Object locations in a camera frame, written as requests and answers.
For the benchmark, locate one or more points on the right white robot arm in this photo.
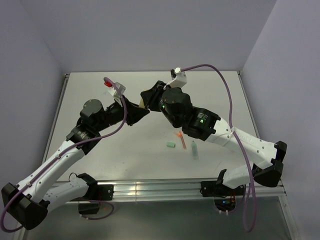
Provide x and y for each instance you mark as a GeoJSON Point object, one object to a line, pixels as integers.
{"type": "Point", "coordinates": [264, 160]}

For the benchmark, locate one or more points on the green pen cap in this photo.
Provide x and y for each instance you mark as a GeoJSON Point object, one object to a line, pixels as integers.
{"type": "Point", "coordinates": [170, 144]}

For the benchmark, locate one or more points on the orange thin pen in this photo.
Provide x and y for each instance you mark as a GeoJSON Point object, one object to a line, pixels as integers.
{"type": "Point", "coordinates": [180, 136]}

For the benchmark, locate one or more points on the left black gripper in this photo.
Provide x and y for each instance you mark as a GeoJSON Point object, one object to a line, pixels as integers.
{"type": "Point", "coordinates": [134, 112]}

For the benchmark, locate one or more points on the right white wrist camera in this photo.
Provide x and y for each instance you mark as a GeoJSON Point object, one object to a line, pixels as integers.
{"type": "Point", "coordinates": [178, 79]}

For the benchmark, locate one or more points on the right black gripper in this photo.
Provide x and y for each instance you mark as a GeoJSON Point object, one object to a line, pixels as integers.
{"type": "Point", "coordinates": [150, 97]}

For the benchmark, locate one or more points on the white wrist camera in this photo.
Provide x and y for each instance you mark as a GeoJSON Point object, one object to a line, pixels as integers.
{"type": "Point", "coordinates": [178, 79]}
{"type": "Point", "coordinates": [117, 94]}

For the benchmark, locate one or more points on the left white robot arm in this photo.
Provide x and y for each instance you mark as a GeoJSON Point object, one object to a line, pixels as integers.
{"type": "Point", "coordinates": [30, 201]}

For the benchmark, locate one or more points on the green highlighter pen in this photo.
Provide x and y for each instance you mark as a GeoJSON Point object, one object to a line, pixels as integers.
{"type": "Point", "coordinates": [194, 150]}

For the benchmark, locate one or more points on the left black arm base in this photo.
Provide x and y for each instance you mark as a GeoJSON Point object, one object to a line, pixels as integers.
{"type": "Point", "coordinates": [101, 192]}

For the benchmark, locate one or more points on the yellow highlighter pen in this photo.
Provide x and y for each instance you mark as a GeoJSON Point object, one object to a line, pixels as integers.
{"type": "Point", "coordinates": [141, 103]}

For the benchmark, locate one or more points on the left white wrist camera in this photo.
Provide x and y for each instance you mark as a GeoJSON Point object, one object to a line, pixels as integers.
{"type": "Point", "coordinates": [117, 94]}

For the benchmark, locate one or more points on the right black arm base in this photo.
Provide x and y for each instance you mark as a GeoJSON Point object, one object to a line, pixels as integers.
{"type": "Point", "coordinates": [224, 197]}

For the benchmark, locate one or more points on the aluminium front rail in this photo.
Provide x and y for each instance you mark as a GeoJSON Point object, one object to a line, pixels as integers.
{"type": "Point", "coordinates": [165, 210]}

